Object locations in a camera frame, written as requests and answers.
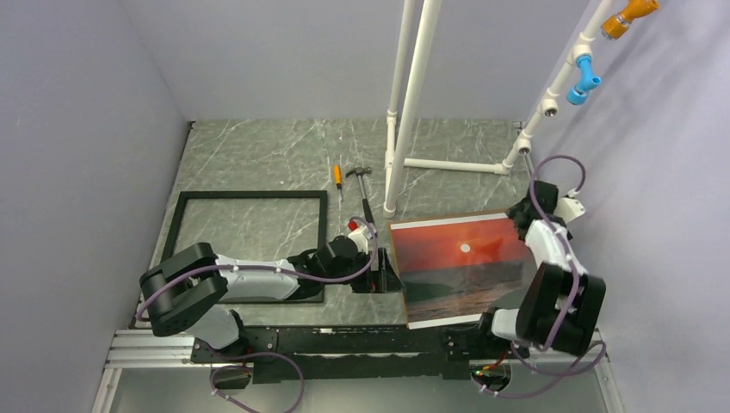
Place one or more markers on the black wooden picture frame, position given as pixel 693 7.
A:
pixel 250 225

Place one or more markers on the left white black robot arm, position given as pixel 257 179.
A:
pixel 182 293

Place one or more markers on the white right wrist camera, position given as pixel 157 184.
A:
pixel 568 209

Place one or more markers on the red sunset photo print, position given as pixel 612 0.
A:
pixel 454 268

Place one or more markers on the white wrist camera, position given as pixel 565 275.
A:
pixel 568 209
pixel 362 235

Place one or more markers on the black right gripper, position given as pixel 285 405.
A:
pixel 512 212

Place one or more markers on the orange handled screwdriver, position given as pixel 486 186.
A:
pixel 338 179

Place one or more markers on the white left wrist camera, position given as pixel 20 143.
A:
pixel 362 235

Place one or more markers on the orange pipe fitting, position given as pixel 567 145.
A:
pixel 615 26

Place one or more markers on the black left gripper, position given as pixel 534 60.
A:
pixel 387 280

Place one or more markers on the steel claw hammer black grip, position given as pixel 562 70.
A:
pixel 360 172

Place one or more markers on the white PVC pipe structure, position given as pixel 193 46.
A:
pixel 400 120

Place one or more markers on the aluminium extrusion rail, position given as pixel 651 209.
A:
pixel 141 349

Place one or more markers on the blue pipe fitting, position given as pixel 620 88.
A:
pixel 588 81

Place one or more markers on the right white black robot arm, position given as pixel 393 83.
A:
pixel 561 306

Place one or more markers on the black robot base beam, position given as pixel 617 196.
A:
pixel 370 351

